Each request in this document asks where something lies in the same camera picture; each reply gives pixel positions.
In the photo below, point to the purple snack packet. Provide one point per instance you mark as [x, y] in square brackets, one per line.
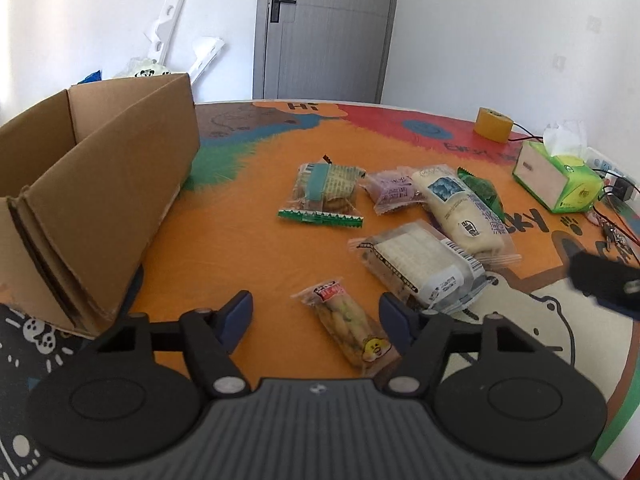
[392, 191]

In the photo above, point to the blue plastic bag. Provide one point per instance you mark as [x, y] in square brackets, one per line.
[92, 77]

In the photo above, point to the bunch of keys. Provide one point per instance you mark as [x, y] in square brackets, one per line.
[611, 230]

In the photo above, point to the brown cardboard box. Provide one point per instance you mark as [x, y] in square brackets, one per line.
[100, 200]

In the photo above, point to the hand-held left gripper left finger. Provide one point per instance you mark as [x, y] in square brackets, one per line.
[236, 316]

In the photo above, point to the green tissue box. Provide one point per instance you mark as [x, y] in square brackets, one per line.
[555, 182]

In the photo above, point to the colourful cartoon table mat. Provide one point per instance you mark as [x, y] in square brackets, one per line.
[240, 250]

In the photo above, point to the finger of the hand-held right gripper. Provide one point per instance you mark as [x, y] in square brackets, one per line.
[605, 280]

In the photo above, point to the white power strip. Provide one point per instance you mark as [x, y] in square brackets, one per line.
[607, 165]

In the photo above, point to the chicken feet snack packet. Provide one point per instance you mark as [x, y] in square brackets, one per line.
[350, 327]

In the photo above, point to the dark green snack packet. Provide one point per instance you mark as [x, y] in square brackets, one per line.
[482, 191]

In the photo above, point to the black charger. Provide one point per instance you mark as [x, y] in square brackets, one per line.
[622, 187]

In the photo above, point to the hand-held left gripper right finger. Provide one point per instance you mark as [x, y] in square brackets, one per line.
[397, 317]

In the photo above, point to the green biscuit packet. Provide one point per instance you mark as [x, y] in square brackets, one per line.
[327, 192]

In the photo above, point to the grey door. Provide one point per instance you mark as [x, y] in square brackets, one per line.
[325, 35]

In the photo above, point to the short white foam piece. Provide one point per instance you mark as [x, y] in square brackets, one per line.
[206, 57]

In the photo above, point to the long white bread packet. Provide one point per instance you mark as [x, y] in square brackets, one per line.
[462, 210]

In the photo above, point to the clear white cake packet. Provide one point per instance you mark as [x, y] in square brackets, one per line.
[425, 265]

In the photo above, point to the yellow tape roll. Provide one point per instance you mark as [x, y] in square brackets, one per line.
[492, 124]

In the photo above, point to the white wall socket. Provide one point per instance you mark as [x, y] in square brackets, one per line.
[558, 62]

